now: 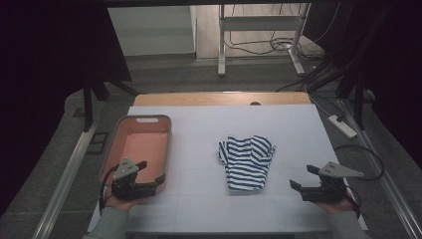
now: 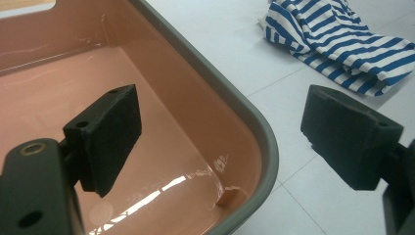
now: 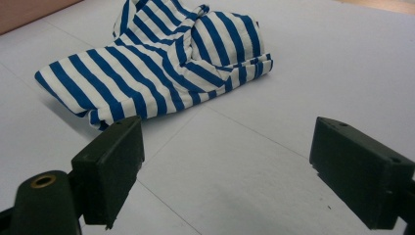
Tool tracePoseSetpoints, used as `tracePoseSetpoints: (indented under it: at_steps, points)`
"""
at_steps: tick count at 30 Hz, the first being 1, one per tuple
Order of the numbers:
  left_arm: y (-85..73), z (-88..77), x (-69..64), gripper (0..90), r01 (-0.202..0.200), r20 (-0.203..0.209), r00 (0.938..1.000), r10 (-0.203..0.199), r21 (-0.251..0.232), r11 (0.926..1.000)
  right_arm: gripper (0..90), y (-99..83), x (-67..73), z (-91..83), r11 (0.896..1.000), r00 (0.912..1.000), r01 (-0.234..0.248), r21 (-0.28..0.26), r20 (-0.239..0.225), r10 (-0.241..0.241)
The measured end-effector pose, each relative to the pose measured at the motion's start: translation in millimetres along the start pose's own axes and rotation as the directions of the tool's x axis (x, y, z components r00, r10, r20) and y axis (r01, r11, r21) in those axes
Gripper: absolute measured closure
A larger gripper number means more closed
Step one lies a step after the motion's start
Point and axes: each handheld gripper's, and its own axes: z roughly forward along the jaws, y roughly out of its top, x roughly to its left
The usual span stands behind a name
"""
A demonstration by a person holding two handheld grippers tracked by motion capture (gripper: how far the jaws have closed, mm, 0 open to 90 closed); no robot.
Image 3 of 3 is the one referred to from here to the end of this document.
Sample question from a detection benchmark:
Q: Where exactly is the blue white striped shirt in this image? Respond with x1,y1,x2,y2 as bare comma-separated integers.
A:
33,0,274,131

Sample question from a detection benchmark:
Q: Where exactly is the white table mat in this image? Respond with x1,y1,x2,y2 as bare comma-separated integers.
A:
0,0,415,235

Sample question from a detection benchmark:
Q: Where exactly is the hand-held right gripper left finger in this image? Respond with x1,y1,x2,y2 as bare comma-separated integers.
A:
70,115,146,230

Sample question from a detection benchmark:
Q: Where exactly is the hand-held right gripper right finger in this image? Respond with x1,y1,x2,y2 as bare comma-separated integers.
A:
308,116,415,230

